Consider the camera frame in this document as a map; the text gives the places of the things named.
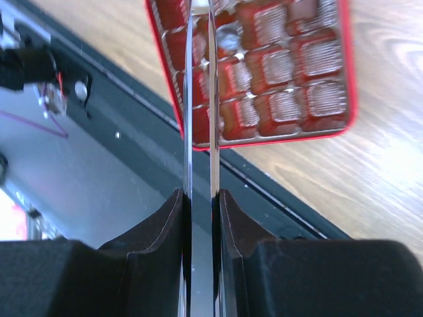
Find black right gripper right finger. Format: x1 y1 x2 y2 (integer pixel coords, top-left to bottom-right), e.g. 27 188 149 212
212 190 422 316

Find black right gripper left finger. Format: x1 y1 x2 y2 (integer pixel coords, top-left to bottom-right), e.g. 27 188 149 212
1 189 191 316

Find metal tongs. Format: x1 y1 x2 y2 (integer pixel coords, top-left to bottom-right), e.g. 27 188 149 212
182 1 227 316

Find dark round chocolate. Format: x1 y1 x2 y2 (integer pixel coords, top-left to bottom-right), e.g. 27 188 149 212
216 23 241 51

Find white square chocolate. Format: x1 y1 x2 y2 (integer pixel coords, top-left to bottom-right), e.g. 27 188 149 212
191 0 209 16

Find red chocolate box tray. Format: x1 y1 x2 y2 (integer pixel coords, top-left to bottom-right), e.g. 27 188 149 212
145 1 357 148

